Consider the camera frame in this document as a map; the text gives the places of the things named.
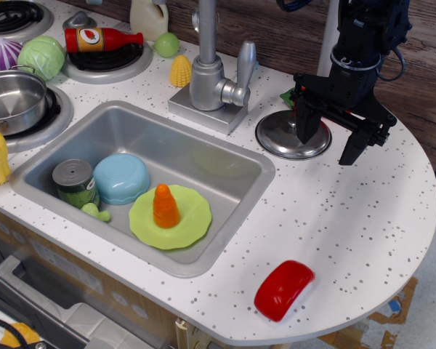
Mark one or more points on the steel toy pot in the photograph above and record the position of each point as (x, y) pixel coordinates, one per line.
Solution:
(23, 101)

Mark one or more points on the stove burner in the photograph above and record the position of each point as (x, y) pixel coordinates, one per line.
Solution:
(108, 67)
(17, 16)
(56, 120)

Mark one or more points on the grey oven door handle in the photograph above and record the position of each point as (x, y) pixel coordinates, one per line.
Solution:
(63, 327)

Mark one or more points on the grey vertical pole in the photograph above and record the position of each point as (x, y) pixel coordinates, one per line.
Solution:
(330, 38)

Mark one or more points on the front stove burner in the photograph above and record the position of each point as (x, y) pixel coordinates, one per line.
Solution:
(56, 120)

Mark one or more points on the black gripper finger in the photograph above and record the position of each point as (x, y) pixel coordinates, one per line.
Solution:
(355, 145)
(307, 120)

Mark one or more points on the cream toy detergent jug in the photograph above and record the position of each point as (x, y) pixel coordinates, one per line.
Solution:
(149, 17)

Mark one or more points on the orange toy carrot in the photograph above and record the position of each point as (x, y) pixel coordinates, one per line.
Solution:
(165, 210)

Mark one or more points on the light blue plastic bowl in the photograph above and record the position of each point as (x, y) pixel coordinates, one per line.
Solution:
(121, 178)

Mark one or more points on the silver toy faucet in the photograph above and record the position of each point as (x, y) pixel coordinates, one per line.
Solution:
(210, 99)

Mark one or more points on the green toy lime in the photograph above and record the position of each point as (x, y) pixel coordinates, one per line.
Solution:
(166, 45)

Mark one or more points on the grey green toy can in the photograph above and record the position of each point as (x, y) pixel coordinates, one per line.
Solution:
(75, 183)

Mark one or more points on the red toy chili pepper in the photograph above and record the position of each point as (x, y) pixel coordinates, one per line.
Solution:
(290, 98)

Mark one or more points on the red toy ketchup bottle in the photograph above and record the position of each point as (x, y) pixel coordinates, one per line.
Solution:
(99, 39)

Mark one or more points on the steel pot lid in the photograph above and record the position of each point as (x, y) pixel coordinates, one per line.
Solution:
(276, 133)

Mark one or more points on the back left stove burner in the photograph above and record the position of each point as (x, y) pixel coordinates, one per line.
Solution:
(17, 16)

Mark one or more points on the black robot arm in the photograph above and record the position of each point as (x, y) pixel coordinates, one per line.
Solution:
(368, 32)

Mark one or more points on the green plastic plate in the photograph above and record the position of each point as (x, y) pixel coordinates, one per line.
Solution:
(195, 219)

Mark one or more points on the yellow toy corn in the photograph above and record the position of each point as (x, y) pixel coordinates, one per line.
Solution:
(180, 73)

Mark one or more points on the back right stove burner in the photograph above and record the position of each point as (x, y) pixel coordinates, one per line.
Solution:
(108, 67)

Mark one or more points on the grey stove knob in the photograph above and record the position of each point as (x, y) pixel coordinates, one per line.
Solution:
(79, 20)

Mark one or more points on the purple toy onion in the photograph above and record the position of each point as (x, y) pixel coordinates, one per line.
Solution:
(9, 53)

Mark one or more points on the green toy cabbage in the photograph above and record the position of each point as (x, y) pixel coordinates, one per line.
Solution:
(45, 55)

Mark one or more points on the small green toy piece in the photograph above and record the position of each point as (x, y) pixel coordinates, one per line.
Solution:
(93, 210)

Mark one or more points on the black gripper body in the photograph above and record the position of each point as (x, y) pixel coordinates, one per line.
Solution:
(346, 96)

